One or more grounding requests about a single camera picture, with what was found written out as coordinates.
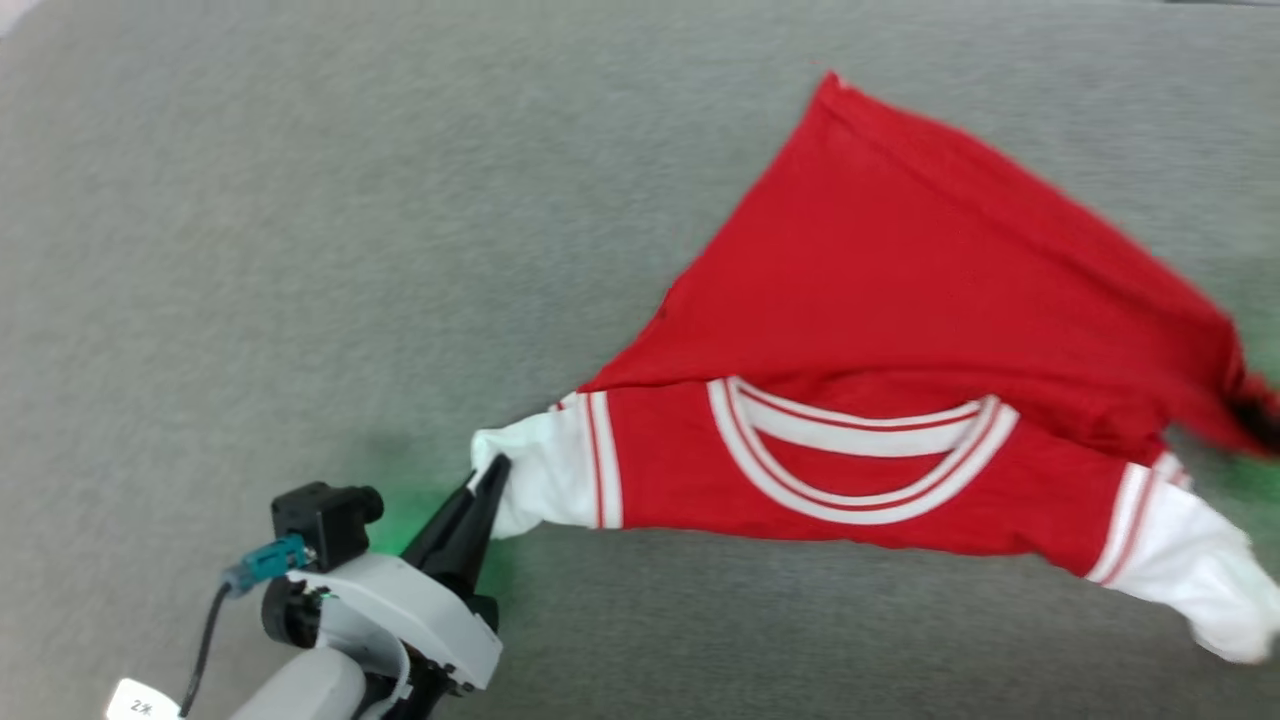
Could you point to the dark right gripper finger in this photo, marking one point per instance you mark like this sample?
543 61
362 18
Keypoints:
1262 420

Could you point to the grey fabric sofa cushion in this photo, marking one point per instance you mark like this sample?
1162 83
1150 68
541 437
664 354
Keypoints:
300 250

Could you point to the red and white shirt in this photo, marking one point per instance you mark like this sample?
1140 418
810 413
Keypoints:
900 300

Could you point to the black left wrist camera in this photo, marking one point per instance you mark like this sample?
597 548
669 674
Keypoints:
320 520

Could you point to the teal left camera connector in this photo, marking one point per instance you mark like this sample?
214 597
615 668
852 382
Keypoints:
268 562

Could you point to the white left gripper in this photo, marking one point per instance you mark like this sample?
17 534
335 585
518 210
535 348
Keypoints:
420 615

